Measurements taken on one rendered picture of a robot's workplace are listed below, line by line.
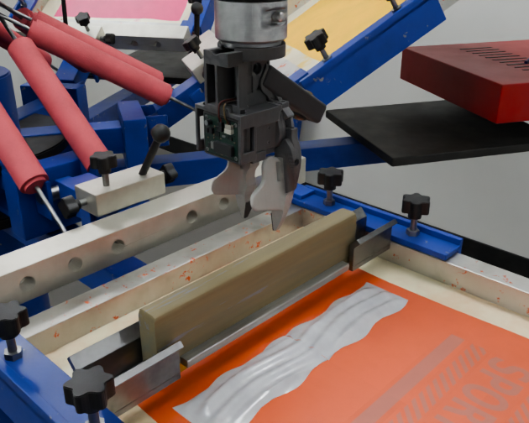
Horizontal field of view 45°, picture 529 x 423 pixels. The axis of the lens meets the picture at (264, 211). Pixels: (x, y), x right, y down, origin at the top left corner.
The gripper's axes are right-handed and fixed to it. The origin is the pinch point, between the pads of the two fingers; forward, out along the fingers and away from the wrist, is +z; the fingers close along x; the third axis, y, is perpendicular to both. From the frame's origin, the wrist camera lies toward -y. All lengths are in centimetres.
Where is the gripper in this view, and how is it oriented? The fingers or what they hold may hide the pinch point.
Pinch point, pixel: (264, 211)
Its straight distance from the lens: 75.3
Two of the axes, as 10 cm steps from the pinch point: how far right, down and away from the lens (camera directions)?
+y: -7.0, 2.9, -6.5
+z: -0.1, 9.1, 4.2
